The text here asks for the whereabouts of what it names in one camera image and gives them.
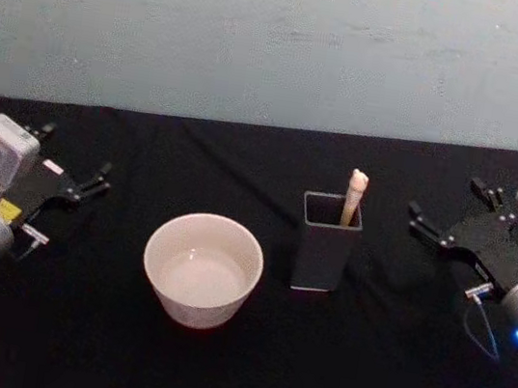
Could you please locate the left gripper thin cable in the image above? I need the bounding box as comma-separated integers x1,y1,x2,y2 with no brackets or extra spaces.
10,221,53,266

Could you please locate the pale wooden utensil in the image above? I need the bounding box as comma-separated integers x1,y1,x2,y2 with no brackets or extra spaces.
339,166,371,230

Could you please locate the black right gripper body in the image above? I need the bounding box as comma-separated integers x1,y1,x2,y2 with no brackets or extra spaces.
439,206,518,298

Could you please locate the right gripper thin cable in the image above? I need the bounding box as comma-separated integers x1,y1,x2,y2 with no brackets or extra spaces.
454,278,512,364

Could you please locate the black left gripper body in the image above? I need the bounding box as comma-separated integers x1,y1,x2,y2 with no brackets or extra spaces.
0,150,86,238

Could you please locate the black table cloth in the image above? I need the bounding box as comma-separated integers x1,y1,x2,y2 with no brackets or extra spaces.
0,72,518,388

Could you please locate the plain pale wall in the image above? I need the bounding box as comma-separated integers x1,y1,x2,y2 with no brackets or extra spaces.
0,0,518,177

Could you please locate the dark grey square holder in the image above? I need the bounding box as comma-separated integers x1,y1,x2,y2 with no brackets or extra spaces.
287,188,369,300

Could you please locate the white ceramic bowl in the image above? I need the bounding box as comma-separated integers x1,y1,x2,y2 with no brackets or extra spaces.
133,205,271,339

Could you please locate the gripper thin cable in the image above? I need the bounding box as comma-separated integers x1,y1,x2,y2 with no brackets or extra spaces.
10,221,53,266
454,278,512,364

